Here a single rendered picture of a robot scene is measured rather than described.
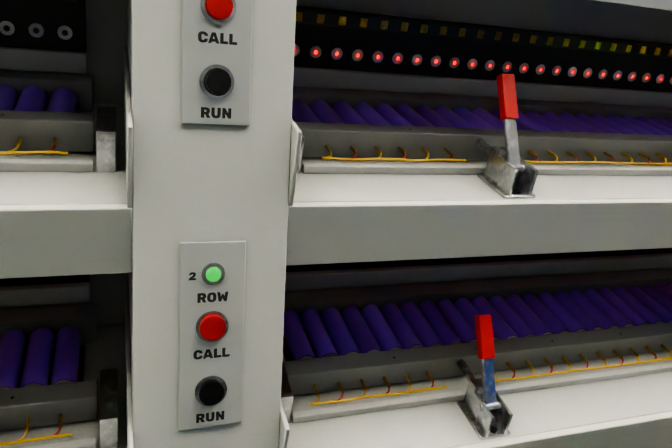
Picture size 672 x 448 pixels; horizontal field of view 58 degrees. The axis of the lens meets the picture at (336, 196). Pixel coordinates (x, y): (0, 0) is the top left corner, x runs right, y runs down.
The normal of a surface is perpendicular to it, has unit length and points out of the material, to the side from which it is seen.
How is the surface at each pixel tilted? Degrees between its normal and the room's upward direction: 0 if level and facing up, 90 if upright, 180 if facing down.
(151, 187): 90
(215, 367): 90
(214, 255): 90
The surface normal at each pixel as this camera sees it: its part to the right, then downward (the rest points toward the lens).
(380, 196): 0.14, -0.90
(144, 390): 0.33, 0.17
